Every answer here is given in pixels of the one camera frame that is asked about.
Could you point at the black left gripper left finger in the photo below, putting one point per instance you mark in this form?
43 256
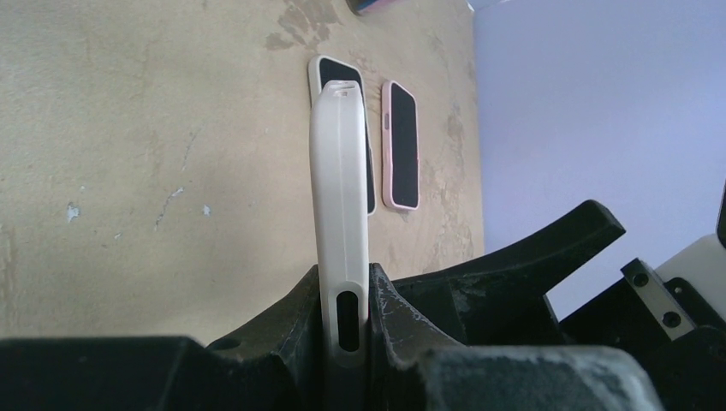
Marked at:
272 362

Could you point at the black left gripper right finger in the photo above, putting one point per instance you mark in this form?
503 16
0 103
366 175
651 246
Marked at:
416 366

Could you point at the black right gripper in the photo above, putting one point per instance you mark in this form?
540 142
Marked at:
667 326

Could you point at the phone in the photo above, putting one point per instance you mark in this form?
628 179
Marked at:
400 147
337 149
322 69

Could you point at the phone in pink case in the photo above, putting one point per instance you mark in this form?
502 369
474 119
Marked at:
400 147

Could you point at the phone in beige case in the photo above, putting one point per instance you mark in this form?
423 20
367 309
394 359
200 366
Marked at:
322 69

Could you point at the pink capped marker jar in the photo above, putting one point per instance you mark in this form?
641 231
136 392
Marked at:
363 7

